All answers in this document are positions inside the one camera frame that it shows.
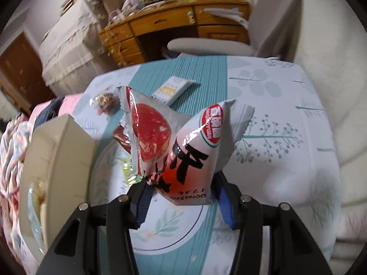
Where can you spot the white sofa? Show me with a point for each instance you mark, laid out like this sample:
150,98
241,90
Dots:
338,63

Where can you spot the wooden desk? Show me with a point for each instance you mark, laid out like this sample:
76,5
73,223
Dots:
160,20

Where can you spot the cream storage box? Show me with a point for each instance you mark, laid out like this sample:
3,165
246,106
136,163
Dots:
57,154

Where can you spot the white and yellow snack packet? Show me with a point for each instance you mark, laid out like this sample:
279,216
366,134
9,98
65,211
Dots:
175,88

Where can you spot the teal leaf-print tablecloth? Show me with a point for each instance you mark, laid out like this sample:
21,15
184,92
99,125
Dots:
281,97

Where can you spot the clear bag of puffed snacks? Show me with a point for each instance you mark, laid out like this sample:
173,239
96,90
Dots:
38,203

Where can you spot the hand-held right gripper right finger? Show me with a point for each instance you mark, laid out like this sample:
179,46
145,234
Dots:
226,206

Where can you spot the pink floral blanket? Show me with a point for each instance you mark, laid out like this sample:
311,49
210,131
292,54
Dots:
11,154

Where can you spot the red and white snack packet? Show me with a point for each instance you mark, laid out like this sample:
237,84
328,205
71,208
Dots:
189,154

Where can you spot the brown wooden door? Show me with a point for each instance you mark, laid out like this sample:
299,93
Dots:
20,68

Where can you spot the cloth-covered cabinet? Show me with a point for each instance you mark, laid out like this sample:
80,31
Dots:
71,48

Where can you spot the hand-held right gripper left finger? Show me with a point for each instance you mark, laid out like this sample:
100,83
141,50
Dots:
143,203

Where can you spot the white office chair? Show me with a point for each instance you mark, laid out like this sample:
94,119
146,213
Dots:
209,44

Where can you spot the white papers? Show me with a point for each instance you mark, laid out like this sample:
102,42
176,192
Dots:
130,4

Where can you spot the small clear nut packet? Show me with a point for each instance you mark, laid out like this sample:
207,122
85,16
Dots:
106,100

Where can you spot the dark blue cloth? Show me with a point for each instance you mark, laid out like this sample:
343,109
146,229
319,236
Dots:
48,111

